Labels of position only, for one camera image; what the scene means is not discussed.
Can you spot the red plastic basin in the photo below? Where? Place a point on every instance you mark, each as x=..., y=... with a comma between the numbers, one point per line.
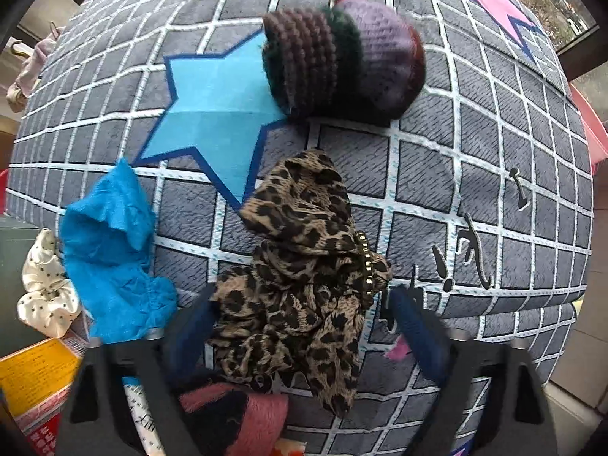
x=595, y=133

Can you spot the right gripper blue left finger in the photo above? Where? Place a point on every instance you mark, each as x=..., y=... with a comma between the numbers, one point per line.
x=183, y=344

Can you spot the purple brown knitted hat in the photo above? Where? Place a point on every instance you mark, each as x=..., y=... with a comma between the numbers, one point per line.
x=355, y=59

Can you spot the pink black knitted cuff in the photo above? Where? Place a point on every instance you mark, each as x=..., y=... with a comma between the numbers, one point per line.
x=225, y=419

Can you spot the blue crinkled cloth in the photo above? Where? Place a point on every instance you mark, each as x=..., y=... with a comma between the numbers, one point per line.
x=107, y=238

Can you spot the red yellow cardboard box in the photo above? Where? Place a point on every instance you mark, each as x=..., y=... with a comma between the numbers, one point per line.
x=35, y=382

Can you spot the grey storage box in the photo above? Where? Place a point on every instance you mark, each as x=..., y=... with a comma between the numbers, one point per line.
x=16, y=238

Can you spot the grey checked mattress cover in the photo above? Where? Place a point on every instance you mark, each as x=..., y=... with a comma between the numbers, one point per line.
x=479, y=197

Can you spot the white polka dot scrunchie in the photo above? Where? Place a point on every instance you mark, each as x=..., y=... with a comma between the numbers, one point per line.
x=51, y=303

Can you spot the leopard print scarf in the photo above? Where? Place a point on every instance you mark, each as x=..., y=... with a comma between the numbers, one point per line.
x=299, y=306

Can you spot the pink cloth on rack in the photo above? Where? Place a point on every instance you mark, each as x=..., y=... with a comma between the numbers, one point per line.
x=19, y=92

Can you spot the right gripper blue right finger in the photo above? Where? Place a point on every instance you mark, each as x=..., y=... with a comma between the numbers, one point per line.
x=425, y=335

